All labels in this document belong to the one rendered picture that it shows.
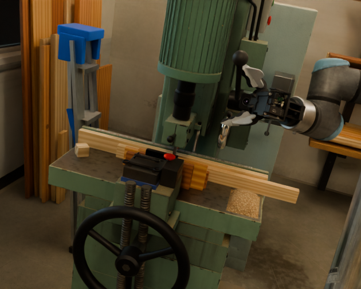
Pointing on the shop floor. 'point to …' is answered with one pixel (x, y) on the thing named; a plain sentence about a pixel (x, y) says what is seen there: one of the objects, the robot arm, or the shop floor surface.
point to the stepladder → (82, 54)
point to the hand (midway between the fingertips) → (226, 91)
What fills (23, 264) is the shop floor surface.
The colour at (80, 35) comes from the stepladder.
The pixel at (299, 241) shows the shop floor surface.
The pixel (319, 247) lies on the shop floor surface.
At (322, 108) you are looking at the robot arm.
